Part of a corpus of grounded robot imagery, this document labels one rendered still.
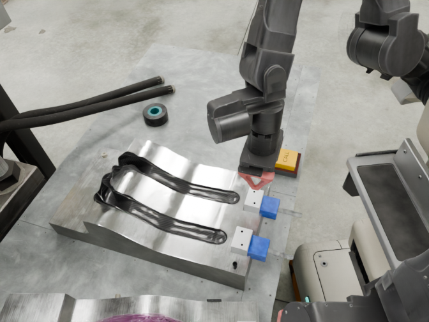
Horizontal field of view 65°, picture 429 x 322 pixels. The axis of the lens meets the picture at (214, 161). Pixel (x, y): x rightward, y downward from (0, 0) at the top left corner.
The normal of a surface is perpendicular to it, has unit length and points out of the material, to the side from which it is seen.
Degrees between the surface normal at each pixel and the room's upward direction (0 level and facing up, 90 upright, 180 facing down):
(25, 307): 0
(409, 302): 90
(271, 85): 71
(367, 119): 0
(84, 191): 0
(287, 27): 60
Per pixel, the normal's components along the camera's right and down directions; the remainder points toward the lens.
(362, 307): 0.41, -0.61
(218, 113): 0.32, 0.48
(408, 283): -0.99, 0.10
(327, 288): -0.04, -0.63
